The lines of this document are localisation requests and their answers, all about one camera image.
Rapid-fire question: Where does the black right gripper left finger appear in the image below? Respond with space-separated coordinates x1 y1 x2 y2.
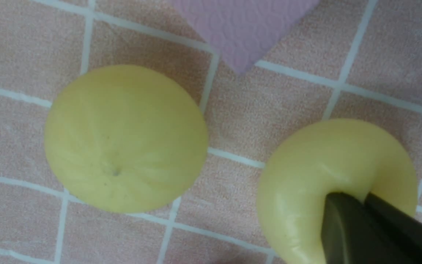
321 192 415 264

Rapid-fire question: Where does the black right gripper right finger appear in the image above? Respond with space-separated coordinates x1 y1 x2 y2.
364 193 422 264

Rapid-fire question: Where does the yellow bun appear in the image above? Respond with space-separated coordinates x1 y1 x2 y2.
44 65 209 213
256 118 418 264

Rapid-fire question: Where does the pink checkered tablecloth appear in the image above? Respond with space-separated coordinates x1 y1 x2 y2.
0 0 422 264

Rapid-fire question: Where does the pink foam cube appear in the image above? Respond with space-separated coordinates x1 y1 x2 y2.
170 0 319 74

